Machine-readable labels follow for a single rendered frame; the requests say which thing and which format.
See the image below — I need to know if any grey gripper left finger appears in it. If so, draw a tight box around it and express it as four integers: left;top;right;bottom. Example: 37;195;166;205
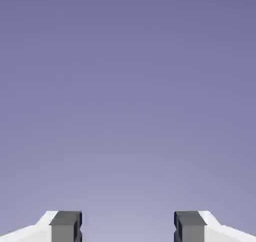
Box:
0;210;83;242

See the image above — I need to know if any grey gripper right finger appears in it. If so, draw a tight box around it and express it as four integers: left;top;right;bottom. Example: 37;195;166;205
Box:
173;210;256;242

